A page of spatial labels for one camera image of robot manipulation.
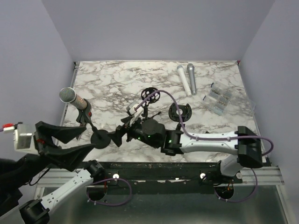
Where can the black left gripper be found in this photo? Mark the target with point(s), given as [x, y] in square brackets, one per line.
[71, 156]

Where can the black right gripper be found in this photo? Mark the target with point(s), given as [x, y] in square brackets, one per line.
[121, 130]

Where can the black clip round-base stand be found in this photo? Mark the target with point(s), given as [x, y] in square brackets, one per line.
[100, 137]

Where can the black tripod microphone stand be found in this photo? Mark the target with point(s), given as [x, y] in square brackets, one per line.
[152, 99]

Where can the copper body mesh microphone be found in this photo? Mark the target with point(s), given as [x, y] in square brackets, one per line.
[68, 95]

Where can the black round-base shock-mount stand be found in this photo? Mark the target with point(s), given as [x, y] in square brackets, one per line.
[184, 110]

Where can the white foam-head microphone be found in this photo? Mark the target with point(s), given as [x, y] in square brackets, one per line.
[181, 72]

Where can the silver grey handheld microphone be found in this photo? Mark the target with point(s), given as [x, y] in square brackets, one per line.
[190, 70]

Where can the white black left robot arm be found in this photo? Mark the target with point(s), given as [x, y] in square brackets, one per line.
[28, 171]

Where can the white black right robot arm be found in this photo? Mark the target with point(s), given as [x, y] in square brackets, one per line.
[242, 146]

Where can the clear plastic screw box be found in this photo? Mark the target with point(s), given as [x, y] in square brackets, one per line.
[225, 100]

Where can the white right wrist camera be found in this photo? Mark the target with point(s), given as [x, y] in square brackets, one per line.
[134, 111]

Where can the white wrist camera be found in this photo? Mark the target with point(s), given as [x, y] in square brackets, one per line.
[134, 111]
[23, 137]

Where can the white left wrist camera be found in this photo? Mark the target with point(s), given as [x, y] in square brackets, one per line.
[23, 137]

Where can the black robot mounting base rail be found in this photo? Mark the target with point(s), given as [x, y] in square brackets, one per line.
[152, 178]

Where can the aluminium frame extrusion rail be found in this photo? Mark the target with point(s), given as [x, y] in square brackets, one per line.
[254, 201]

